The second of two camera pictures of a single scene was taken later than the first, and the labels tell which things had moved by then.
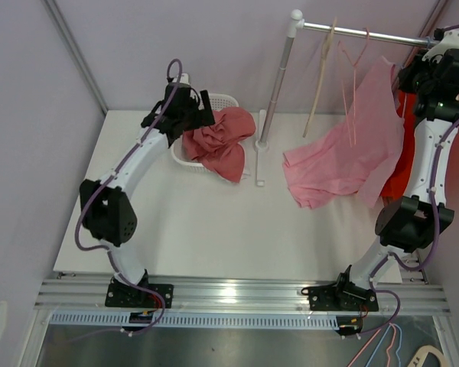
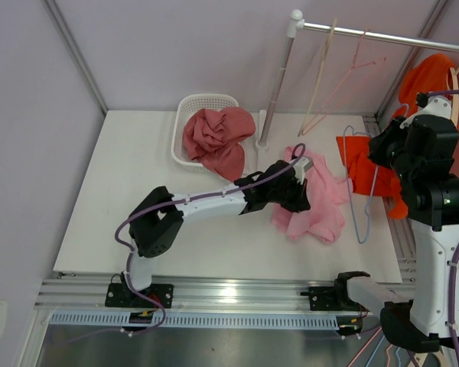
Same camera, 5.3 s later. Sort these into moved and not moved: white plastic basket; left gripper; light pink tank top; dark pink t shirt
Moved: left gripper; light pink tank top
Not moved: dark pink t shirt; white plastic basket
